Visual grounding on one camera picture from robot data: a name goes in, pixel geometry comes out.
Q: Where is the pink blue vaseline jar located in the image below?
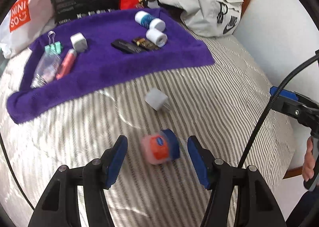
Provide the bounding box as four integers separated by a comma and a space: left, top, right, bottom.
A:
140, 129, 180, 165

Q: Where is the clear hand sanitizer bottle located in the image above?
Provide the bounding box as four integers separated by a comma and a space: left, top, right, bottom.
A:
31, 50, 61, 88

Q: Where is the small white cube adapter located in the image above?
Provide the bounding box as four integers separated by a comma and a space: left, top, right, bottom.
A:
144, 88, 171, 111

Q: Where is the pink tube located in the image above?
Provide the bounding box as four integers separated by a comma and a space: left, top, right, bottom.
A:
56, 49, 77, 80

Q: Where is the teal binder clip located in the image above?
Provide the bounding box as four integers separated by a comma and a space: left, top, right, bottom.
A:
44, 31, 63, 55

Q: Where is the small white roll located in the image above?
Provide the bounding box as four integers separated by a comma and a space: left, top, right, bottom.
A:
146, 28, 168, 47

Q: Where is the white USB charger plug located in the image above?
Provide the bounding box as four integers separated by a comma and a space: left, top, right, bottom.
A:
70, 32, 88, 53

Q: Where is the black rectangular stick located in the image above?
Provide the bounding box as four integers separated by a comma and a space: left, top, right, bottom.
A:
111, 39, 145, 54

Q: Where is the dark Grand Reserve lighter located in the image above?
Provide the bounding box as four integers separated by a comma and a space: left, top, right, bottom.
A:
132, 37, 160, 51

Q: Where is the white blue cylindrical bottle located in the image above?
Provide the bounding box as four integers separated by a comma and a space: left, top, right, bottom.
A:
135, 10, 166, 32

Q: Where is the person's right hand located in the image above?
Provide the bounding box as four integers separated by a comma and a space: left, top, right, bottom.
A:
302, 137, 316, 182

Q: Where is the grey Nike waist bag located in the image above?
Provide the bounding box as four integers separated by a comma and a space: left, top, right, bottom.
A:
142, 0, 244, 37

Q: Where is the purple towel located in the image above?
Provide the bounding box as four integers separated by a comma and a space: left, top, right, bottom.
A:
7, 9, 215, 124

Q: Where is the white Miniso plastic bag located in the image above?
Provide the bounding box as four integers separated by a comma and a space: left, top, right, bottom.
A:
1, 0, 54, 59

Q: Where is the black cable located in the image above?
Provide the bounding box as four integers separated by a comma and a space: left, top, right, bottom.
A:
236, 53, 319, 169

